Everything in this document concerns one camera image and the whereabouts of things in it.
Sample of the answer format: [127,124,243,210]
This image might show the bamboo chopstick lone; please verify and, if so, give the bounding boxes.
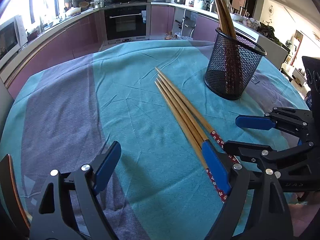
[215,0,230,35]

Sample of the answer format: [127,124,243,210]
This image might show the right hand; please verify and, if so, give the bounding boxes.
[288,191,319,207]

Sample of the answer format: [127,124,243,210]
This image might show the black mesh pen cup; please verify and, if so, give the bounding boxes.
[204,28,267,100]

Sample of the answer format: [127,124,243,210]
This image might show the teal and purple tablecloth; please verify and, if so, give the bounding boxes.
[1,40,306,239]

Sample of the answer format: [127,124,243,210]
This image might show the green leafy vegetables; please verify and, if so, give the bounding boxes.
[257,22,282,46]

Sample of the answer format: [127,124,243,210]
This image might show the black built-in oven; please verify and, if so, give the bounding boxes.
[104,3,151,45]

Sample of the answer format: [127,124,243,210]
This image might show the white microwave oven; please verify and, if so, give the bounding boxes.
[0,15,28,68]

